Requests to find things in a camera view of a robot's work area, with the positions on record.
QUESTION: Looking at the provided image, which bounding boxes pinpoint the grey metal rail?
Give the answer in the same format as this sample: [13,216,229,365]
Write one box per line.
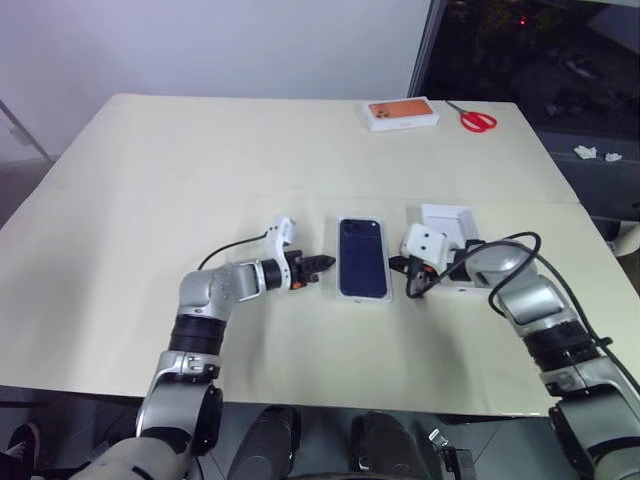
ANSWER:
[0,97,51,164]

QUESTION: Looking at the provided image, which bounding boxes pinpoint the dark glass window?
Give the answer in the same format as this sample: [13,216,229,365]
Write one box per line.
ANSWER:
[407,0,640,136]

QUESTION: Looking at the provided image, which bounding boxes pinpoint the grey side table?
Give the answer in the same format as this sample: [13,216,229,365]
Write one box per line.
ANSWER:
[534,127,640,236]

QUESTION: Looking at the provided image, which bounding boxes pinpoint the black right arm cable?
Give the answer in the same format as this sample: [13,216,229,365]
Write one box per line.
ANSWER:
[403,231,640,401]

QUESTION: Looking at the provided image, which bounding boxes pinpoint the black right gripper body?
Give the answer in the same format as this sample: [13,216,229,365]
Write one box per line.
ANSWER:
[405,255,438,282]

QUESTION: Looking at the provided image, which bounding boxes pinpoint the silver robot body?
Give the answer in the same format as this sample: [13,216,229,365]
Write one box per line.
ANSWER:
[74,435,199,480]

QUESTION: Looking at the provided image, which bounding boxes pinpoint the red handled scissors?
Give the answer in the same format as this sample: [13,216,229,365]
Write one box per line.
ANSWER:
[443,99,499,134]

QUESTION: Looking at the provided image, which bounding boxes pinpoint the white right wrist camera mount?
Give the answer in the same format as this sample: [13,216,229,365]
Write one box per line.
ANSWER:
[399,223,449,266]

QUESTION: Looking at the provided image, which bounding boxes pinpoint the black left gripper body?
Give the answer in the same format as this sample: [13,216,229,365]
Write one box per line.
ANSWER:
[288,248,322,292]

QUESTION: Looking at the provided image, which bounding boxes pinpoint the white rounded object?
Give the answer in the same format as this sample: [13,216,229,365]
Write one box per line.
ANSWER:
[612,219,640,259]

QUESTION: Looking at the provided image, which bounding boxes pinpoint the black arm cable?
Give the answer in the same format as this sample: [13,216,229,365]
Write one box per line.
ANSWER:
[198,230,271,271]
[403,231,640,401]

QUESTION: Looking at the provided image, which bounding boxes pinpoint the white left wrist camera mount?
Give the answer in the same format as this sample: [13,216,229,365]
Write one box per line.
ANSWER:
[263,214,300,292]

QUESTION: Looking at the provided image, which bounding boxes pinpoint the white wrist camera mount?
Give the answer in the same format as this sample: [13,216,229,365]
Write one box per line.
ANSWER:
[263,214,300,292]
[399,223,449,266]

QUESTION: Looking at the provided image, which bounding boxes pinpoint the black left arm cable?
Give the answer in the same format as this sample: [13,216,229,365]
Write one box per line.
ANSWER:
[198,230,271,271]

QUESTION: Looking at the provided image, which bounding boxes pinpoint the dark rounded shape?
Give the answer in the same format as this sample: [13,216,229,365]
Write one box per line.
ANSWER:
[242,405,301,480]

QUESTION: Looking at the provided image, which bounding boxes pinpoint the dark blue smartphone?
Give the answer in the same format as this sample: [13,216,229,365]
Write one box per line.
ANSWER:
[338,217,390,294]

